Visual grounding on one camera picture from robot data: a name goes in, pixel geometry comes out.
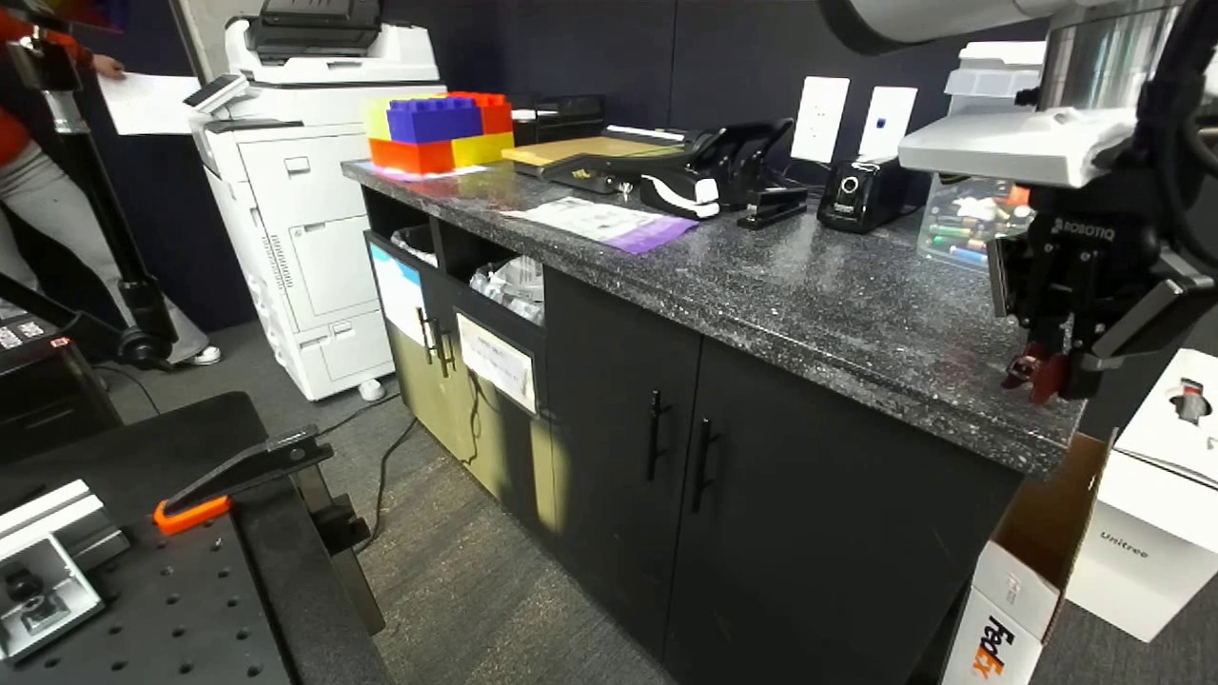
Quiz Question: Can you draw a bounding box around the small black stapler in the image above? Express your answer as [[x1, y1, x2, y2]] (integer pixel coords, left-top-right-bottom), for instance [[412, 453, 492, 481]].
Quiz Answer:
[[733, 179, 814, 233]]

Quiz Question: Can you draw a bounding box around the clear plastic supplies container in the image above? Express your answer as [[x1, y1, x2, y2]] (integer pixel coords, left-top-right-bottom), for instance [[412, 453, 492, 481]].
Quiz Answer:
[[914, 169, 1040, 275]]

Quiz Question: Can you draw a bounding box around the black clamp with orange handle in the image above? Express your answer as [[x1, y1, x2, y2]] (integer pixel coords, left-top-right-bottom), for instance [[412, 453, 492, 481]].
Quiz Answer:
[[149, 429, 336, 539]]

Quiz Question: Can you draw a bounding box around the purple toy block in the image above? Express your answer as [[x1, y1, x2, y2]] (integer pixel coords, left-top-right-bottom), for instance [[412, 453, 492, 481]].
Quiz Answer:
[[385, 94, 487, 146]]

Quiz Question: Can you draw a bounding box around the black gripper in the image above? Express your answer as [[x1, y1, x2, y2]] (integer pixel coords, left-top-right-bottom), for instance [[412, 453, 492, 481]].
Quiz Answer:
[[987, 174, 1218, 406]]

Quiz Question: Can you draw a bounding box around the white sign card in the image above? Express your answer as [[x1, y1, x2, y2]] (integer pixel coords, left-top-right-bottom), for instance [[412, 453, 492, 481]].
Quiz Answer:
[[786, 72, 852, 169], [856, 85, 919, 169]]

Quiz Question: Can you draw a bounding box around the white box with penguin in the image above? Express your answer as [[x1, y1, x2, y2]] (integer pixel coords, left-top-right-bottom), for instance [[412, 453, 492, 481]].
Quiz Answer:
[[1061, 342, 1218, 648]]

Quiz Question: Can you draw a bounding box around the white paper sheet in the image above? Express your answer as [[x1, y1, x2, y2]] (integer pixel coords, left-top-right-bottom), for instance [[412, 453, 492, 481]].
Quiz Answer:
[[92, 70, 204, 142]]

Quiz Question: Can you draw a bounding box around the person in white trousers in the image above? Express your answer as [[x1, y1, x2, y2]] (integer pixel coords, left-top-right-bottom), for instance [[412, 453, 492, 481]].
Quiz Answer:
[[0, 0, 224, 373]]

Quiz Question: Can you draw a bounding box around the red toy block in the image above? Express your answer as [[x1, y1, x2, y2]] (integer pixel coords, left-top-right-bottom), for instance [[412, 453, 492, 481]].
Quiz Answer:
[[446, 87, 517, 137]]

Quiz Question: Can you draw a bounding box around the black equipment case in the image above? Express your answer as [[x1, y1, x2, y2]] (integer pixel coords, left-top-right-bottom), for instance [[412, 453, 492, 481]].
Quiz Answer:
[[0, 308, 125, 467]]

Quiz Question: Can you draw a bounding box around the black electric pencil sharpener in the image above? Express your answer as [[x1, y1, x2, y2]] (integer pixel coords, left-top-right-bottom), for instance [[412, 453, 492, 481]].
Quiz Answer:
[[814, 155, 927, 236]]

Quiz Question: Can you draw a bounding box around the yellow manila folder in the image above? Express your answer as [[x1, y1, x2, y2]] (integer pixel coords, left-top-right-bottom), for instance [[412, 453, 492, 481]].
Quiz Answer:
[[498, 129, 658, 179]]

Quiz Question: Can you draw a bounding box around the blue and white label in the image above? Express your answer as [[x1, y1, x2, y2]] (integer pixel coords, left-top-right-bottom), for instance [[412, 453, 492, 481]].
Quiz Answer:
[[370, 240, 430, 350]]

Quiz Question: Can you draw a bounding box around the white printed leaflet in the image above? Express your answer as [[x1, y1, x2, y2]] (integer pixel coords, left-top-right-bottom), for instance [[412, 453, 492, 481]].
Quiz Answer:
[[498, 194, 661, 247]]

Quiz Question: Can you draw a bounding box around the black floor cable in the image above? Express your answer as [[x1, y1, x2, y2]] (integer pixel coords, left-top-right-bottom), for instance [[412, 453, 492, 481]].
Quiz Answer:
[[315, 393, 421, 548]]

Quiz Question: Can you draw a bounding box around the bin with clear bag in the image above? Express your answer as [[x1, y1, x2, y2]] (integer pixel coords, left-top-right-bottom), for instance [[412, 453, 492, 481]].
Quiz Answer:
[[468, 251, 549, 331]]

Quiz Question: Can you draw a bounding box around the purple paper sheet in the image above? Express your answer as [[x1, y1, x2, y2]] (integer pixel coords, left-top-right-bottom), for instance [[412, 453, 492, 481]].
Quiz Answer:
[[605, 213, 704, 259]]

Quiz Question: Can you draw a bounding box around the brown cardboard box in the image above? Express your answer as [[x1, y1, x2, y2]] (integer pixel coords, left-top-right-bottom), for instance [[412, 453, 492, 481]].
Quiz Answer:
[[935, 429, 1115, 685]]

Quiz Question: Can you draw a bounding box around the dark waste bin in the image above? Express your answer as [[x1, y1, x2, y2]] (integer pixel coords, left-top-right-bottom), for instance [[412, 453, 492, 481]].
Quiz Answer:
[[385, 221, 441, 270]]

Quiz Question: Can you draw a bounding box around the black desk telephone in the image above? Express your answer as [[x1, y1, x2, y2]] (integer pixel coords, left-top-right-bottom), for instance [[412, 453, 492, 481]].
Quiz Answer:
[[680, 117, 794, 194]]

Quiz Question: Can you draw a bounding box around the black cabinet with granite counter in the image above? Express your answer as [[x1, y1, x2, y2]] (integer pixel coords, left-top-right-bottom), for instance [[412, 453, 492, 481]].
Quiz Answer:
[[340, 117, 1087, 685]]

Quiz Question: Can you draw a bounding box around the grey perforated metal board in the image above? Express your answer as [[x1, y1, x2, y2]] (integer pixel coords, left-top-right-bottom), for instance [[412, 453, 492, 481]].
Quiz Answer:
[[0, 388, 390, 685]]

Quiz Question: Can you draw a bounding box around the perforated metal breadboard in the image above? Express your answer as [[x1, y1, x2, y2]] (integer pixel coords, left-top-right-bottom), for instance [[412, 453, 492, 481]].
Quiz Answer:
[[0, 511, 299, 685]]

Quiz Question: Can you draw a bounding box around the aluminium extrusion mount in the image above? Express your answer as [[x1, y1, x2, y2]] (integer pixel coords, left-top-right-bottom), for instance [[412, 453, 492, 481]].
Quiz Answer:
[[0, 474, 128, 668]]

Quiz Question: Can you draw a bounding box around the black cabinet door handle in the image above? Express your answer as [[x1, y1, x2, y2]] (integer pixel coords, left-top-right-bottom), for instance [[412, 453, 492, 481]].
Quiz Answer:
[[683, 416, 725, 516], [643, 388, 678, 486]]

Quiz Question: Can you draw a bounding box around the orange toy block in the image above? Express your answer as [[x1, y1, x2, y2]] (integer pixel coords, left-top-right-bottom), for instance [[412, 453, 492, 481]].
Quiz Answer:
[[365, 134, 455, 179]]

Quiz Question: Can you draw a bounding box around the white office copier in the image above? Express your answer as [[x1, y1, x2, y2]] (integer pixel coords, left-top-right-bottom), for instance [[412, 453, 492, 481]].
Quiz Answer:
[[183, 0, 447, 406]]

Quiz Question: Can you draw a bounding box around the white paper label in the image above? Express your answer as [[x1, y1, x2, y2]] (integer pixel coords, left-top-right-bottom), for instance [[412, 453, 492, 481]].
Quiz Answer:
[[451, 311, 540, 416]]

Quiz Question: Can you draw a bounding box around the black and white stapler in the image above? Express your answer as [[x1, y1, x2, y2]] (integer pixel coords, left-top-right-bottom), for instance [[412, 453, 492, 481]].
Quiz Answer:
[[633, 165, 725, 226]]

